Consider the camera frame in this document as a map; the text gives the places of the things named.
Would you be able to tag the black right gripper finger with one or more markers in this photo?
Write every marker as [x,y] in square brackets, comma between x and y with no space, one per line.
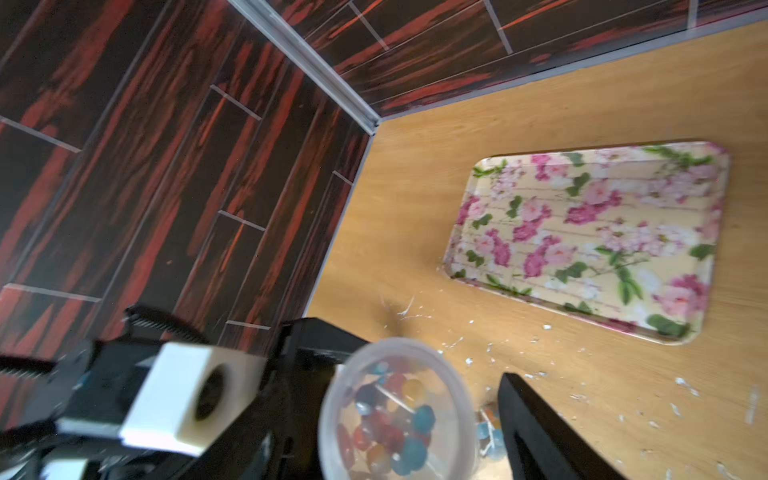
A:
[539,443]

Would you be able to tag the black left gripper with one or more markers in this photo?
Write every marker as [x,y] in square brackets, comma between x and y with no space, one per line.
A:
[276,436]

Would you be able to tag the clear plastic candy jar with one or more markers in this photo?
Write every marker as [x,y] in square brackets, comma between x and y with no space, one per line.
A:
[397,409]

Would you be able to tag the left candy jar with lid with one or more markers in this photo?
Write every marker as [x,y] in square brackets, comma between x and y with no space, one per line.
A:
[490,437]

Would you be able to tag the floral rectangular tray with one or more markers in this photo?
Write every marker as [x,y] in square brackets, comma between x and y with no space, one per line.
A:
[620,237]

